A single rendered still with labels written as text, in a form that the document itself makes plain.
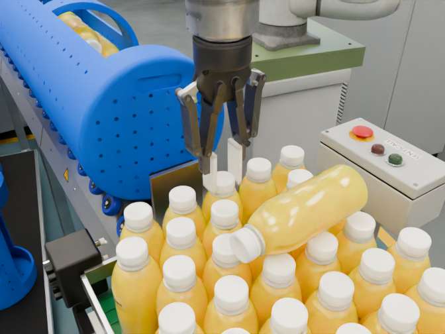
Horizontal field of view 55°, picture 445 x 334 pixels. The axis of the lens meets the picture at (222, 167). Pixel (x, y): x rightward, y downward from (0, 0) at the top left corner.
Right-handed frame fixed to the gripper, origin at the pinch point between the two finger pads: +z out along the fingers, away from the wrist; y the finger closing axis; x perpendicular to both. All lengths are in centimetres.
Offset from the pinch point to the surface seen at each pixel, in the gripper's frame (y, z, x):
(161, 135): 2.1, 2.3, -17.0
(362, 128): -26.7, 0.1, 3.3
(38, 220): 20, 96, -126
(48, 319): 30, 97, -70
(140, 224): 14.5, 3.0, 1.8
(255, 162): -6.8, 2.1, -0.7
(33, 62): 15, -4, -49
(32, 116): 15, 23, -80
